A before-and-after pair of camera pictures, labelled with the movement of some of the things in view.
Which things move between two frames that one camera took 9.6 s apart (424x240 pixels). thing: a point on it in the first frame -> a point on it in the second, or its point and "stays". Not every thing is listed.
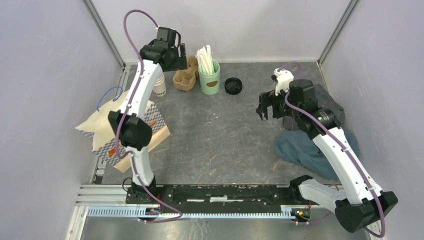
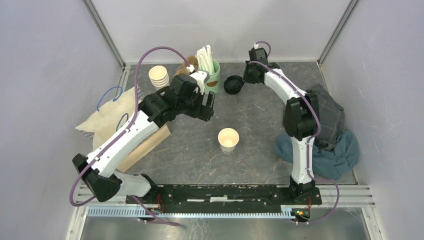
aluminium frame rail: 106,200 stays
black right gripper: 267,99 -> 245,77
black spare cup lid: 233,86 stays
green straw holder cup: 210,83 stays
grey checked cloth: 324,101 stays
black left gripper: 180,62 -> 203,112
